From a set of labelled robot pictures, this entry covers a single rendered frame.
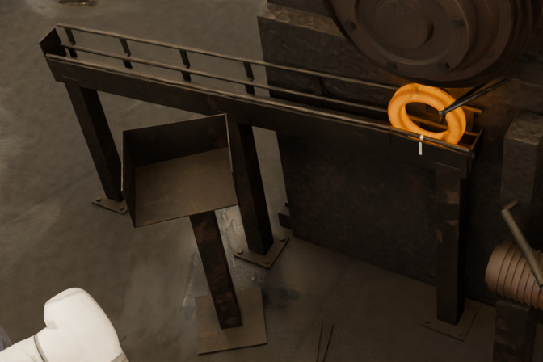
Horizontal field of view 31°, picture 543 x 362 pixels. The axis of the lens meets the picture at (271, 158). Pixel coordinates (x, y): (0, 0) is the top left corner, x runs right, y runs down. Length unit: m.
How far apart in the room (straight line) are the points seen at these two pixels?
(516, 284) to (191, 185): 0.81
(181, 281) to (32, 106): 1.06
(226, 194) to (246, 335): 0.60
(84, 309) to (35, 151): 1.75
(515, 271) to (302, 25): 0.77
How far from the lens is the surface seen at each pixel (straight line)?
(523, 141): 2.17
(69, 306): 1.84
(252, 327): 2.84
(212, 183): 2.40
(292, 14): 2.41
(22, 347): 1.87
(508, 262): 2.29
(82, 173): 3.40
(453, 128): 2.25
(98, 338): 1.84
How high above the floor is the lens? 2.34
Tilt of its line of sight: 46 degrees down
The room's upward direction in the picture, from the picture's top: 10 degrees counter-clockwise
